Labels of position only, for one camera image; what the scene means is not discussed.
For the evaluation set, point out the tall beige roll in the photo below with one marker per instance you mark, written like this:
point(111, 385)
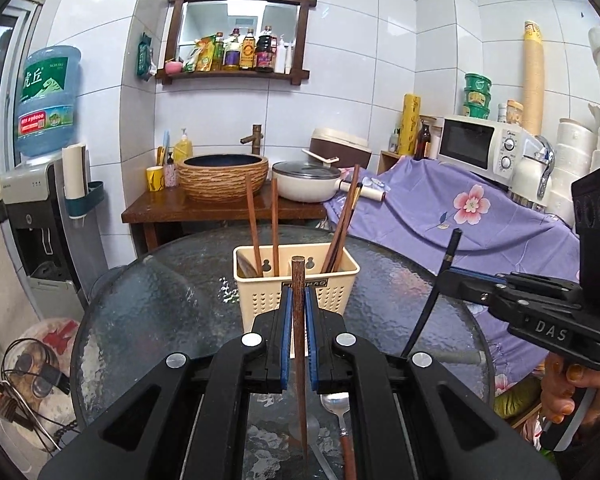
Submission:
point(534, 78)

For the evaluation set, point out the small steel spoon wooden handle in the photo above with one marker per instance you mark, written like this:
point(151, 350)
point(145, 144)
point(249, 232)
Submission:
point(338, 404)

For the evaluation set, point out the brown white rice cooker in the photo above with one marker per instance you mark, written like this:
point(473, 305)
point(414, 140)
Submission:
point(349, 150)

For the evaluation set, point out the brass faucet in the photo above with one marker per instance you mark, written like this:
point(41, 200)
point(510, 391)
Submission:
point(254, 139)

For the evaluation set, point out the dark soy sauce bottle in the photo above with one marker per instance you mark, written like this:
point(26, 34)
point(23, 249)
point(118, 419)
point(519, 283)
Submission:
point(266, 48)

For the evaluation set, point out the blue water jug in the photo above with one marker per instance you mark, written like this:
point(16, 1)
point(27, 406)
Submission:
point(47, 101)

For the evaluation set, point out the white kettle steel handle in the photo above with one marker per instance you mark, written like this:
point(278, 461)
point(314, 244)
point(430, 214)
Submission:
point(532, 178)

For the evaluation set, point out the large steel spoon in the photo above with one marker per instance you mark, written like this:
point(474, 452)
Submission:
point(312, 431)

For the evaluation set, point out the yellow mug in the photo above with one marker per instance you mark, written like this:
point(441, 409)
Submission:
point(154, 178)

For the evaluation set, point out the yellow soap bottle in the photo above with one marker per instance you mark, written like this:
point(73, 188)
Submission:
point(183, 149)

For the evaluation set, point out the white pot with glass lid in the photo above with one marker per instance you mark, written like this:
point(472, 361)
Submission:
point(304, 182)

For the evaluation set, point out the white microwave oven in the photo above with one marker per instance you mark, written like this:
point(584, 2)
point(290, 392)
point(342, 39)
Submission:
point(491, 150)

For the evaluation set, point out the stack of green bowls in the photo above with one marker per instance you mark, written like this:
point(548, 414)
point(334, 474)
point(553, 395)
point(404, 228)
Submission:
point(477, 96)

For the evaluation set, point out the dark brown glass bottle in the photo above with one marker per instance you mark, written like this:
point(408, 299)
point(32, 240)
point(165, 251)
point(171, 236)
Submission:
point(423, 139)

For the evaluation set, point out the yellow roll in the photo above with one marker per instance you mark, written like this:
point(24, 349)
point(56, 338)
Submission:
point(409, 127)

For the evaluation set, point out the wooden framed mirror shelf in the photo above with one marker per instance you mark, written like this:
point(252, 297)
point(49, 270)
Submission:
point(217, 38)

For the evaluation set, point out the black gold-tipped chopstick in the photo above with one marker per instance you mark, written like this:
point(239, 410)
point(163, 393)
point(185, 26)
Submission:
point(424, 316)

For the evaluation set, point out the woven basin sink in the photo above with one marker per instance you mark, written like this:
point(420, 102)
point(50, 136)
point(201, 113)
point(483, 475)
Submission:
point(220, 178)

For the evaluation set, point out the right hand orange nails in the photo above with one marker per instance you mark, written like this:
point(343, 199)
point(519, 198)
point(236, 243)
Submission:
point(559, 386)

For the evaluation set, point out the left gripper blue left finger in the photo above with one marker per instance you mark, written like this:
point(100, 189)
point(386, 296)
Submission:
point(285, 339)

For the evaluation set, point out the brown wooden counter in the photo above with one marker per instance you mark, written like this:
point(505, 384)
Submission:
point(157, 218)

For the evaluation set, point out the green hanging pouch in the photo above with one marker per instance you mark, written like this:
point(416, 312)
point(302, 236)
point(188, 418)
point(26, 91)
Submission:
point(145, 64)

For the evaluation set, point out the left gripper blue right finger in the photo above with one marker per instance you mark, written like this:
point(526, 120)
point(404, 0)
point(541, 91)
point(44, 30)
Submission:
point(311, 307)

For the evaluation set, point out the white water dispenser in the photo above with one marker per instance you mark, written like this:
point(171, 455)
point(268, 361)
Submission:
point(62, 257)

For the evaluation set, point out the purple floral cloth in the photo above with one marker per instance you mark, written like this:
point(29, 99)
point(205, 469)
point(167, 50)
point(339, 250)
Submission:
point(425, 201)

